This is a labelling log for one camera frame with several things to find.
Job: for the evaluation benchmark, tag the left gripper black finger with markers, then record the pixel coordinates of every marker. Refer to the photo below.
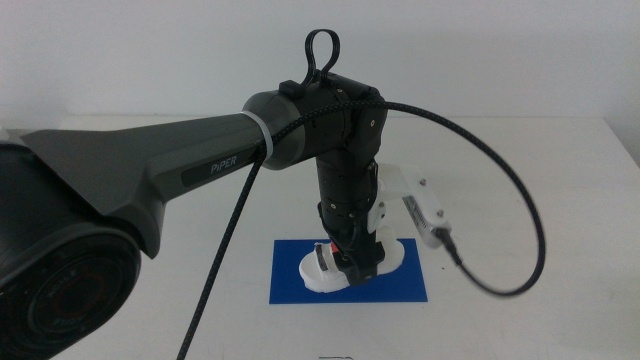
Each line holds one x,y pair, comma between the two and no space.
364,270
342,259

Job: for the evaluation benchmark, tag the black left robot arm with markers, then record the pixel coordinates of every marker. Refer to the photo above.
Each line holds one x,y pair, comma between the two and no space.
150,150

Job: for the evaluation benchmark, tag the blue rectangular mat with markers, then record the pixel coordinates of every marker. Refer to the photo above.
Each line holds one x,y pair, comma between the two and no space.
290,291

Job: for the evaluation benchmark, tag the white zip tie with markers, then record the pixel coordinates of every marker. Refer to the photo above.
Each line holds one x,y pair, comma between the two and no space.
262,132

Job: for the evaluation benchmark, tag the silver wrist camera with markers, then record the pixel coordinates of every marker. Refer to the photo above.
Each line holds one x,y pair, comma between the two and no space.
425,220

